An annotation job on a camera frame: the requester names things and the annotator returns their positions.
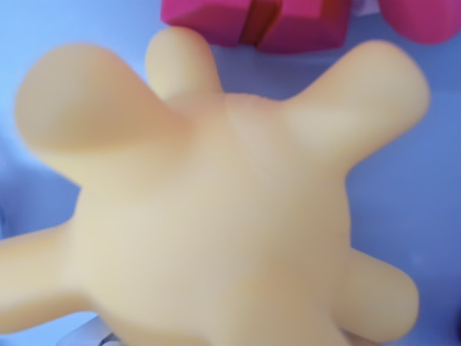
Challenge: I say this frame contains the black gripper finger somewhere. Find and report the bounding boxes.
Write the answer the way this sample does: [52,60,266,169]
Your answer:
[66,311,120,346]

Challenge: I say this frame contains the yellow spiky rubber ball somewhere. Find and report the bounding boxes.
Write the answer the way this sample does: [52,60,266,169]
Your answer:
[0,27,431,346]

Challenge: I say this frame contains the small red grooved block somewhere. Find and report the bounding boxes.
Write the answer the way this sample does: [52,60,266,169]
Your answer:
[160,0,349,53]

